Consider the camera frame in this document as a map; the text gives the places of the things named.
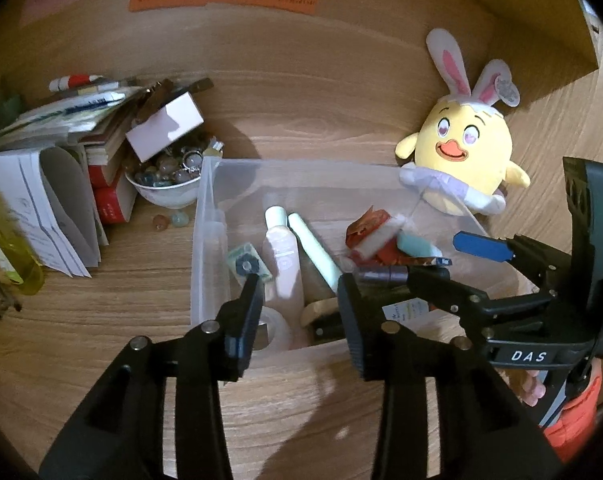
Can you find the teal eraser block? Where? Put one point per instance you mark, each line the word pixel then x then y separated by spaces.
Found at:
pixel 419 245

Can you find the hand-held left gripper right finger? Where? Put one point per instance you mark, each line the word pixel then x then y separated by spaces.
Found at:
pixel 356 330

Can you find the green glass bead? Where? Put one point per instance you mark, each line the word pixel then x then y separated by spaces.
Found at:
pixel 180 219

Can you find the person's right hand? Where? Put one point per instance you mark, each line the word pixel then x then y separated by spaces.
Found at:
pixel 531 390

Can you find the white bowl of beads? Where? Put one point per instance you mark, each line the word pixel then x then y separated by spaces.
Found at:
pixel 166 192

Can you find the white plastic bottle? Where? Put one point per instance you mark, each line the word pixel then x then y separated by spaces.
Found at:
pixel 284 265

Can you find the white printed card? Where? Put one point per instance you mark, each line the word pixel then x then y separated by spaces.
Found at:
pixel 406 310

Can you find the stack of printed booklets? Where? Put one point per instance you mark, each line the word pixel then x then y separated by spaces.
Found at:
pixel 66 112

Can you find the white paper stack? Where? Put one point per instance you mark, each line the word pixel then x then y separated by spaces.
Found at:
pixel 31 200

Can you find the mint green tube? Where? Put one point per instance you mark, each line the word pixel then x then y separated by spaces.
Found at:
pixel 314 255

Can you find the yellow chick plush toy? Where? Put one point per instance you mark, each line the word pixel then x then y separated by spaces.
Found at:
pixel 461 145

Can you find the brown clip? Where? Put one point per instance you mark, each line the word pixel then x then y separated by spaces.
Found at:
pixel 156 92

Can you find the dark green object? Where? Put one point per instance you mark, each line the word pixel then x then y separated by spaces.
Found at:
pixel 6 110

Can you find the clear plastic storage bin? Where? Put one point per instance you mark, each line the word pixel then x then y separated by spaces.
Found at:
pixel 211 240

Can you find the rounded wooden piece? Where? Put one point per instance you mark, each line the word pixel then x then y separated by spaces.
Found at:
pixel 319 310

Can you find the person's right forearm orange sleeve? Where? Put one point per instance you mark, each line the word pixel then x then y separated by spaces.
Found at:
pixel 576 420

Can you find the red and white marker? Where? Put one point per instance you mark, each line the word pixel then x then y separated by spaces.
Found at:
pixel 76 81

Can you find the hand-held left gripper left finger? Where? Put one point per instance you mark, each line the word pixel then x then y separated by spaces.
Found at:
pixel 245 325

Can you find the small white box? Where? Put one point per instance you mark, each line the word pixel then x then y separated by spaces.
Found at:
pixel 166 125

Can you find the white fluffy pad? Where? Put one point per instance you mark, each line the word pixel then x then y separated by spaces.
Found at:
pixel 379 240

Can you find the red shiny packet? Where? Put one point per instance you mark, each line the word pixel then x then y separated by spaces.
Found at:
pixel 366 222

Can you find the orange glass bead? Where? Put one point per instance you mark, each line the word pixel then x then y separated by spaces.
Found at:
pixel 160 222

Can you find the dark purple tube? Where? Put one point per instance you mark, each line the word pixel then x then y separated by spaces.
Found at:
pixel 381 275

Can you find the yellow-green spray bottle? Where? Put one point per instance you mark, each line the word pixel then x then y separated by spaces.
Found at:
pixel 16 260

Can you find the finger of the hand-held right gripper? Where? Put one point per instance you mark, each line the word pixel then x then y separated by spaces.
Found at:
pixel 481 246
pixel 446 287

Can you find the clear tape roll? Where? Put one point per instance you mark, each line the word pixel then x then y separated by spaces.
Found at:
pixel 281 332

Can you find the teal square packet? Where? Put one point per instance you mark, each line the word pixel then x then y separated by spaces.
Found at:
pixel 241 252

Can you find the red books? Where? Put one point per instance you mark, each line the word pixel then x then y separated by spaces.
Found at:
pixel 111 200

